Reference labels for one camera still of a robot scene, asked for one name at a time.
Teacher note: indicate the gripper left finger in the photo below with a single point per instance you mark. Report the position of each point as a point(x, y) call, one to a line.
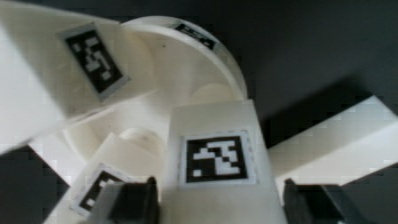
point(127, 205)

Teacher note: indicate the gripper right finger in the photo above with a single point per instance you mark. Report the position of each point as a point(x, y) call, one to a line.
point(317, 204)

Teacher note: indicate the white stool leg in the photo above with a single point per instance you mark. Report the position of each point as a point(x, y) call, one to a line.
point(217, 183)
point(107, 173)
point(75, 67)

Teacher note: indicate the white round stool seat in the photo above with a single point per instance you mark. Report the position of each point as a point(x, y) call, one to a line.
point(196, 78)

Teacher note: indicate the white U-shaped obstacle fence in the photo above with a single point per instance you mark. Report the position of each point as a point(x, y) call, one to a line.
point(344, 149)

